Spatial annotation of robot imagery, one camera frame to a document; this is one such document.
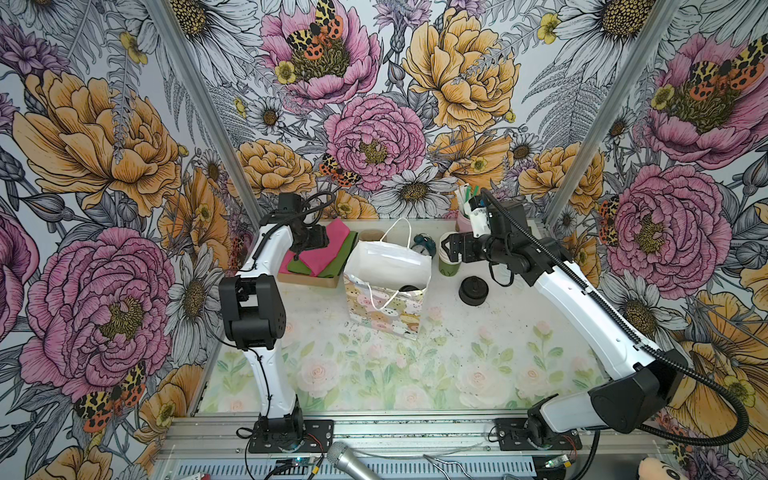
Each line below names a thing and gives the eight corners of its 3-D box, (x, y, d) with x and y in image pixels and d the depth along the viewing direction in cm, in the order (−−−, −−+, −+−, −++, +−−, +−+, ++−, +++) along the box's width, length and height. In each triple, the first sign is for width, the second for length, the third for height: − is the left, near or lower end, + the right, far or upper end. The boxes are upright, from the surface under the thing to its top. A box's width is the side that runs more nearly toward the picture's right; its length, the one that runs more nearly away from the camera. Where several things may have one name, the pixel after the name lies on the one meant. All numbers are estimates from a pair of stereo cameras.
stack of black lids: (461, 306, 100) (463, 298, 96) (457, 284, 105) (460, 275, 101) (487, 306, 100) (491, 298, 96) (482, 284, 105) (486, 275, 101)
